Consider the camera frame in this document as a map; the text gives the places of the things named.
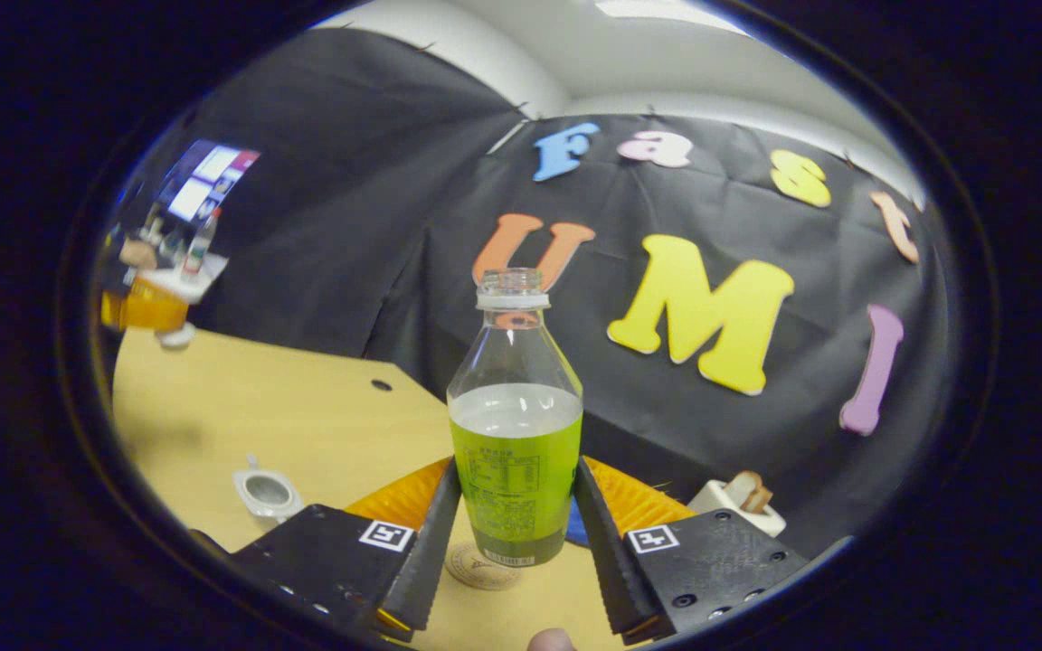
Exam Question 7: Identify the green label water bottle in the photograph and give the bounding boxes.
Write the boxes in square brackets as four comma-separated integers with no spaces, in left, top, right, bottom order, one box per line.
[447,269,584,568]

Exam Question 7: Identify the round brown coaster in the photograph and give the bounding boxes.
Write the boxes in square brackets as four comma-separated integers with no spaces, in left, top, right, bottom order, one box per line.
[445,541,524,592]

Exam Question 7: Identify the red cap plastic bottle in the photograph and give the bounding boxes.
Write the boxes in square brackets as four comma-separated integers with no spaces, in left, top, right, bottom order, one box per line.
[182,208,222,277]

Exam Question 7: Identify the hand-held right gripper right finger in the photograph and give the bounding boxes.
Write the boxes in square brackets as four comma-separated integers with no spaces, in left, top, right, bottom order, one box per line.
[573,457,810,645]

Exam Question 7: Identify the computer monitor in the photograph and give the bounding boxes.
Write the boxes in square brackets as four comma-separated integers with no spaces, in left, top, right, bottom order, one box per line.
[159,140,261,224]

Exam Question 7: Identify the white ceramic teacup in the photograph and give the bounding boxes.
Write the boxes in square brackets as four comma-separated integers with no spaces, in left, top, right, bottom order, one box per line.
[232,455,305,523]

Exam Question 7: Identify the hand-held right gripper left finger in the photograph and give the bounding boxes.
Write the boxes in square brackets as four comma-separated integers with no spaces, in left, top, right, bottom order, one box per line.
[232,457,463,643]

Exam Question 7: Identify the white toaster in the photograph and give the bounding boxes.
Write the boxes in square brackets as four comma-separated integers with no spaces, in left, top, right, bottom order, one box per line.
[687,479,787,537]

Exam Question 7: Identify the white side table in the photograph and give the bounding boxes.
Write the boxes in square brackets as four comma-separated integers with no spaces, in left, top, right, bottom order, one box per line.
[137,253,231,304]

